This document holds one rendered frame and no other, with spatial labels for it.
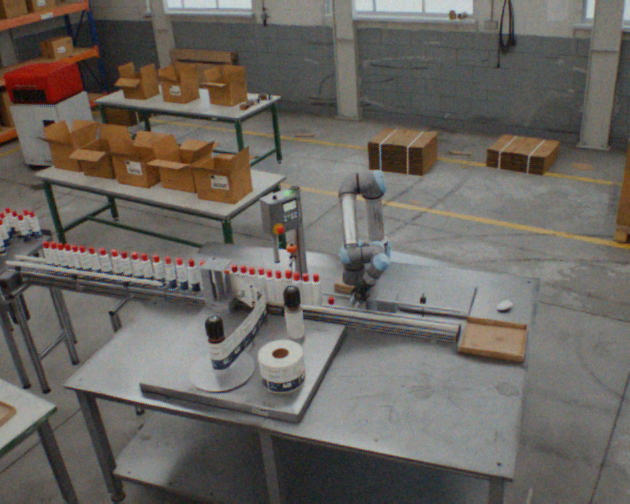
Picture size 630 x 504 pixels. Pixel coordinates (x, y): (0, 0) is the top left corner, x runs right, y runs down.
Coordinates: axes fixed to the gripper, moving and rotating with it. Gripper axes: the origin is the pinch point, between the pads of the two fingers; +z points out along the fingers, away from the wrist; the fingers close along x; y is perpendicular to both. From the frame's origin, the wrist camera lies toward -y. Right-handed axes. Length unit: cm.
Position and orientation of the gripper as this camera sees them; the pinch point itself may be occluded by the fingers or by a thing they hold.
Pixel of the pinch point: (353, 304)
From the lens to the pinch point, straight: 346.9
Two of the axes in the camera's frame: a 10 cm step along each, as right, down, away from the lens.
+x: 8.5, 5.3, -0.5
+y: -3.4, 4.8, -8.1
